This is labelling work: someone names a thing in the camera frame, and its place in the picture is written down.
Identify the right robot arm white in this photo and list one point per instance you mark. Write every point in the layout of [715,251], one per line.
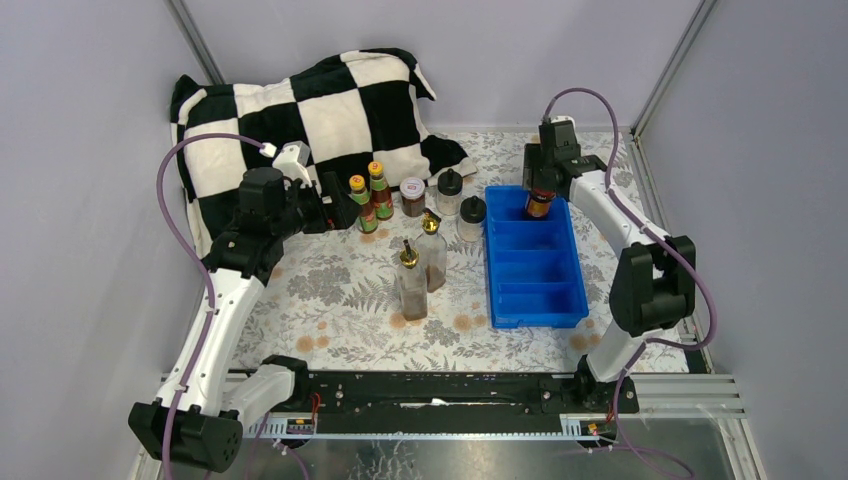
[652,289]

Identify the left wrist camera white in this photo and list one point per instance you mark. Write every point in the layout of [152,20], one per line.
[292,160]

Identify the yellow cap sauce bottle front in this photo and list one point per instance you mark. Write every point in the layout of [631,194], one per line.
[367,219]

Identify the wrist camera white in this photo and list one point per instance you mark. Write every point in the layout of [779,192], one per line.
[563,119]
[292,160]

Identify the glass oil bottle rear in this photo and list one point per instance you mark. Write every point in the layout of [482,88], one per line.
[432,248]

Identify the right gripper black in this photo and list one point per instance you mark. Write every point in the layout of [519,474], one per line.
[532,160]

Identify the floral tablecloth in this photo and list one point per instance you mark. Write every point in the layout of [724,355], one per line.
[332,301]

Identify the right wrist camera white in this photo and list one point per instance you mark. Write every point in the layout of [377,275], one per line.
[563,119]

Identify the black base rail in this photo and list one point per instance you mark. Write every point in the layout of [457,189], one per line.
[374,403]

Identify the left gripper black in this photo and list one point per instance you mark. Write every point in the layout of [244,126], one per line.
[335,215]

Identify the black lid shaker jar front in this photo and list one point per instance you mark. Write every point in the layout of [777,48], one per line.
[472,214]

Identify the yellow cap sauce bottle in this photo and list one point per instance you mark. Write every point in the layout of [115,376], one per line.
[380,192]
[367,219]

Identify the glass oil bottle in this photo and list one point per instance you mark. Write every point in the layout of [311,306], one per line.
[432,248]
[412,284]

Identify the black white checkered blanket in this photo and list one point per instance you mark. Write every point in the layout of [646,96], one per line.
[350,109]

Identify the red lid chili sauce jar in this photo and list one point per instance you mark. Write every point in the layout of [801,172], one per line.
[538,204]

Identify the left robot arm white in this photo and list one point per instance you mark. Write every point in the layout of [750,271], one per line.
[193,420]

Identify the blue plastic divided bin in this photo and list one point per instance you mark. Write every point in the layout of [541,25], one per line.
[533,268]

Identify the white lid brown sauce jar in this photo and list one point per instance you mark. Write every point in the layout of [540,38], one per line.
[412,193]

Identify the yellow cap sauce bottle rear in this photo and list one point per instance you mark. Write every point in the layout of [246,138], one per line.
[380,192]

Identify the black lid shaker jar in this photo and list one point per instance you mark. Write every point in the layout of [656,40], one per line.
[449,189]
[472,214]

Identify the glass oil bottle front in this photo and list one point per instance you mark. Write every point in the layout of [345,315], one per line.
[412,284]

